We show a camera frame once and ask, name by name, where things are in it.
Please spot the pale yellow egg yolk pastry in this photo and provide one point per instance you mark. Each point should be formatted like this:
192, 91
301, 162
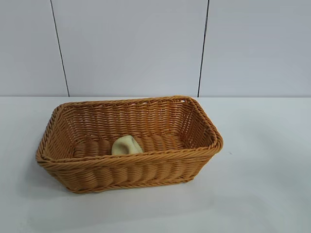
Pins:
126, 145

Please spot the brown woven wicker basket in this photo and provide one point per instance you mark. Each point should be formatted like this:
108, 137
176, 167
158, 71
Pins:
126, 170

